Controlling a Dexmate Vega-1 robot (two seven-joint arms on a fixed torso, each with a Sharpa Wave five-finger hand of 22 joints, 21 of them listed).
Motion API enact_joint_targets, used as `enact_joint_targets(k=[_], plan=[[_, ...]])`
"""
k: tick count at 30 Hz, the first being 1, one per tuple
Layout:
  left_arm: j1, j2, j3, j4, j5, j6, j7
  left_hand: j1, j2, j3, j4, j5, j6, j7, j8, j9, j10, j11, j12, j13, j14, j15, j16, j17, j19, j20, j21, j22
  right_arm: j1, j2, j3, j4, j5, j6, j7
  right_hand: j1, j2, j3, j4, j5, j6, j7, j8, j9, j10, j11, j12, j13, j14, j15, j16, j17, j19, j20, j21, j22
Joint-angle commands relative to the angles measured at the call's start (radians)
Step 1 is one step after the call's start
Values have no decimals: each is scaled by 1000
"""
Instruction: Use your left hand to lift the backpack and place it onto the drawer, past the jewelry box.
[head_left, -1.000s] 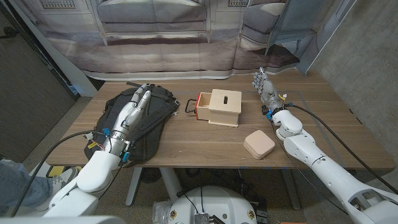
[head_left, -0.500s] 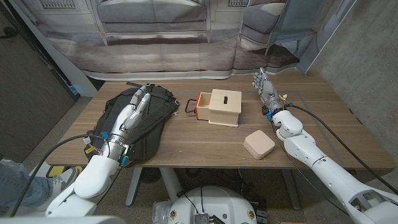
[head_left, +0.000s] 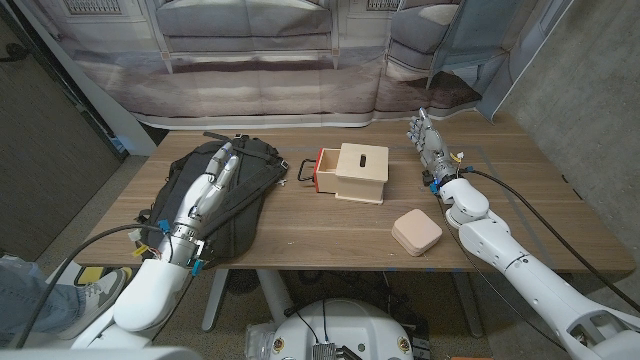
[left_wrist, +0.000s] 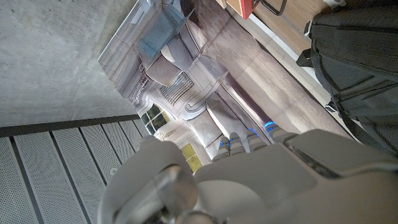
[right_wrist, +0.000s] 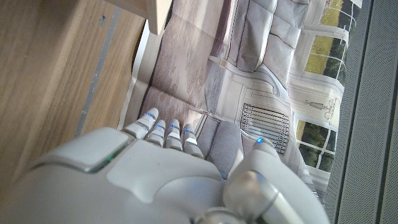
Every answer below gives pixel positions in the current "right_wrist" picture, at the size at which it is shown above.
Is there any printed living room backdrop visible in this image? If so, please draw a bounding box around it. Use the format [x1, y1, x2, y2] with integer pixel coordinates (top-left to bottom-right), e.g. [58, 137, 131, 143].
[118, 0, 363, 206]

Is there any light wooden box with slot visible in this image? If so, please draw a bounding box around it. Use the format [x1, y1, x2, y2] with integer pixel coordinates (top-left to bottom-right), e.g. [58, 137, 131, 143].
[104, 0, 174, 35]

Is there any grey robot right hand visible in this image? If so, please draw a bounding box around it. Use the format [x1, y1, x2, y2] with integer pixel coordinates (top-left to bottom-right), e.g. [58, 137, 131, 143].
[0, 108, 331, 224]

